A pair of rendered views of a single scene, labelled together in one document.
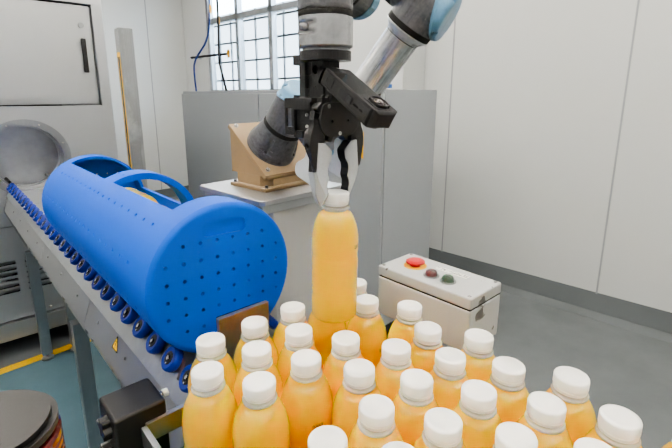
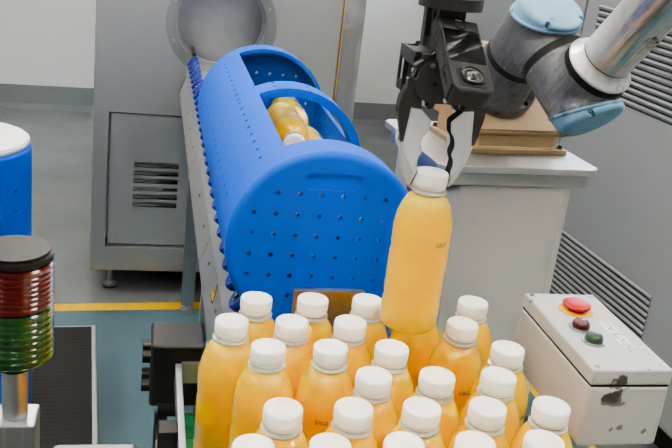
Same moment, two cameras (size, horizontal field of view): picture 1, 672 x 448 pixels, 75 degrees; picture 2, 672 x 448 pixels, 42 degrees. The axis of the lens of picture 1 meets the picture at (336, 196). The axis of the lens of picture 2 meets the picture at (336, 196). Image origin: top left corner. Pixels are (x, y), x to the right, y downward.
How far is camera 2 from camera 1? 0.48 m
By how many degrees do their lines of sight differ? 29
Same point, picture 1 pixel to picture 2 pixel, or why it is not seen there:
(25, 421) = (33, 252)
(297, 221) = (499, 208)
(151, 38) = not seen: outside the picture
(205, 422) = (214, 368)
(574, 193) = not seen: outside the picture
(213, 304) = (303, 273)
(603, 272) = not seen: outside the picture
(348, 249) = (425, 245)
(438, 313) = (563, 379)
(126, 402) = (171, 335)
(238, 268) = (344, 239)
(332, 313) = (394, 317)
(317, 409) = (324, 404)
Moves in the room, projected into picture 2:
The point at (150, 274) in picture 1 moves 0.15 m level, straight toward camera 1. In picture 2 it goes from (235, 213) to (207, 252)
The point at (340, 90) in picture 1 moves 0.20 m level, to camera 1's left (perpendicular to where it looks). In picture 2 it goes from (440, 51) to (282, 20)
